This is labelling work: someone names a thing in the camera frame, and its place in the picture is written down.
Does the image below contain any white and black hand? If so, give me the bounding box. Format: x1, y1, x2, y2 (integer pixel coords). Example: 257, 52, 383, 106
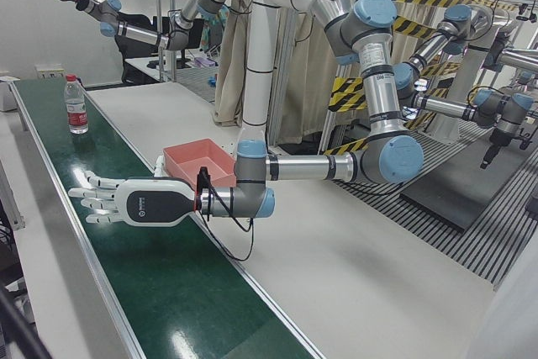
67, 155, 199, 228

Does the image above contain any clear water bottle red label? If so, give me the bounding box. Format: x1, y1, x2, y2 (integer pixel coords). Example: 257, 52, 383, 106
64, 74, 90, 135

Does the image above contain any pink plastic basket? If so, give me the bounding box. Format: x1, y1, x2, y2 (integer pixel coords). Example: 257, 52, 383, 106
162, 136, 238, 187

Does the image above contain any green conveyor belt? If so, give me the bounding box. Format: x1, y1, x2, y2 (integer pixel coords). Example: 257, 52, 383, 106
8, 76, 327, 359

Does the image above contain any black office chair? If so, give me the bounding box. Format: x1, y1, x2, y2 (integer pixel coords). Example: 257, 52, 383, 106
113, 13, 163, 85

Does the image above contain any perforated metal board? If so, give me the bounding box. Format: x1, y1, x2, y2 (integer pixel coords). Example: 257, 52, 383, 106
176, 66, 219, 103

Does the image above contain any aluminium profile leg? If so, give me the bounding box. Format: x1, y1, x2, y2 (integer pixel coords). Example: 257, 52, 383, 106
0, 159, 25, 230

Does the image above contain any black computer monitor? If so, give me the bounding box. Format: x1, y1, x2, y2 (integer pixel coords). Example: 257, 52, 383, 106
153, 16, 205, 70

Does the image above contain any beige folded cloth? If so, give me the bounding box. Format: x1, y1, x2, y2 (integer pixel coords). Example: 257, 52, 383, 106
213, 1, 254, 129

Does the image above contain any colourful patterned cloth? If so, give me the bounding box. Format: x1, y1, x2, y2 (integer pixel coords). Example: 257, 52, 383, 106
200, 5, 230, 54

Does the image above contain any black tripod leg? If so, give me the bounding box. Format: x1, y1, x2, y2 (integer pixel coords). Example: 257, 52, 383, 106
0, 289, 54, 359

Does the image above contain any beige curtain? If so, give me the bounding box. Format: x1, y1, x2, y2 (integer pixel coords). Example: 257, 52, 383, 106
275, 8, 337, 153

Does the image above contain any black base platform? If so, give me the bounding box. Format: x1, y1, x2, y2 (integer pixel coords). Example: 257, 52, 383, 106
398, 150, 535, 234

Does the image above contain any black white striped mat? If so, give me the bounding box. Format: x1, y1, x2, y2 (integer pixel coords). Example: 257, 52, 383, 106
331, 114, 538, 285

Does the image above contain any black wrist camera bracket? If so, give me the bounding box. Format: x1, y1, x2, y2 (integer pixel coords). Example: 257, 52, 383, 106
196, 166, 214, 214

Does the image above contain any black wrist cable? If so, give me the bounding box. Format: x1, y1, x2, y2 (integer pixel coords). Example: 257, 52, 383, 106
200, 184, 256, 261

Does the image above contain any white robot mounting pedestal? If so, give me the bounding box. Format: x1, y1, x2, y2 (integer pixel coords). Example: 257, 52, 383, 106
205, 0, 358, 154

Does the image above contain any white background robot pedestal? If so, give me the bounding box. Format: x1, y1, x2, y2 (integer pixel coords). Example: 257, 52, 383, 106
432, 5, 508, 141

